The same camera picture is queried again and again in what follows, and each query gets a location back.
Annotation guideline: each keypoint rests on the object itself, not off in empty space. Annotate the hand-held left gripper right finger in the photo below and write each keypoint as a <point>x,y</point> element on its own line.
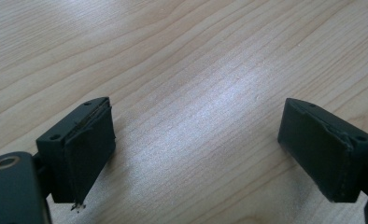
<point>322,149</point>

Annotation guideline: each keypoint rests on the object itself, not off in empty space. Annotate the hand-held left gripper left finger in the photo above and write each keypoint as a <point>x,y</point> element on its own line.
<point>79,149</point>

